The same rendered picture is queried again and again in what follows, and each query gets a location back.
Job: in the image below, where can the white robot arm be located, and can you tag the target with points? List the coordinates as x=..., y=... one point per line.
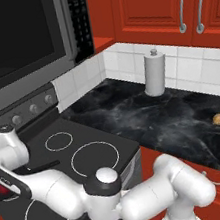
x=61, y=191

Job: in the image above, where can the black stove with hob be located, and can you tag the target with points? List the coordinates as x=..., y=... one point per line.
x=93, y=141

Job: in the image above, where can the grey stove knob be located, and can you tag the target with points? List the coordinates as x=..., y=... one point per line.
x=33, y=109
x=48, y=98
x=16, y=120

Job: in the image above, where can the red tomato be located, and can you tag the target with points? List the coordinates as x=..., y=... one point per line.
x=2, y=190

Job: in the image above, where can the grey paper towel roll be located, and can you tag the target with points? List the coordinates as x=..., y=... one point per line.
x=155, y=74

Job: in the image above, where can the red cupboard side panel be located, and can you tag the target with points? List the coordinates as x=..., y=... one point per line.
x=99, y=12

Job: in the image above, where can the red cupboard door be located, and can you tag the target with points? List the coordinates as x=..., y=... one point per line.
x=151, y=3
x=214, y=3

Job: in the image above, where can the black microwave oven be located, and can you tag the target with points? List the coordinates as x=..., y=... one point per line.
x=8, y=34

